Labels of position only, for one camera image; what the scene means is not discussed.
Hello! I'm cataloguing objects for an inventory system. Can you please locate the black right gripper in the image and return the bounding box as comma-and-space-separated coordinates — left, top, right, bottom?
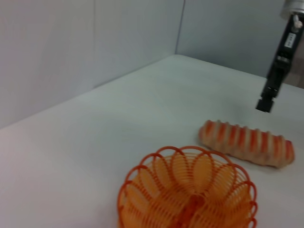
255, 15, 304, 114

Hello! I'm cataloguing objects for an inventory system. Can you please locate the orange plastic wire basket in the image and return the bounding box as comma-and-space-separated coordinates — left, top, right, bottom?
117, 145, 258, 228

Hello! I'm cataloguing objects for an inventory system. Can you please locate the orange striped bread roll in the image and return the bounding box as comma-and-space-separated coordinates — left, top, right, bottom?
198, 120, 295, 170

